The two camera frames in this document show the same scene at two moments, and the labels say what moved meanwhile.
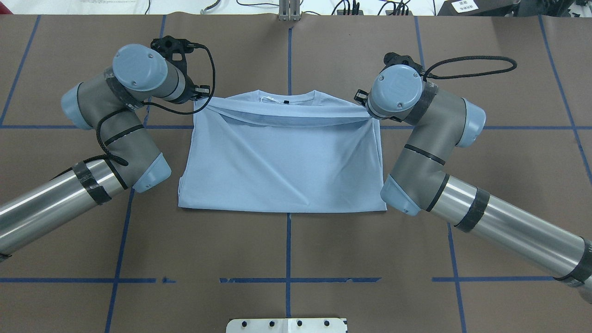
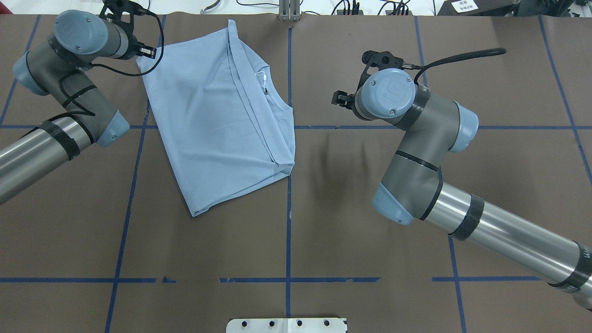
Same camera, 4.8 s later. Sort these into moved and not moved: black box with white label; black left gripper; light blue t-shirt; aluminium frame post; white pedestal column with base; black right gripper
Moved: black right gripper; light blue t-shirt; black left gripper
Not moved: white pedestal column with base; aluminium frame post; black box with white label
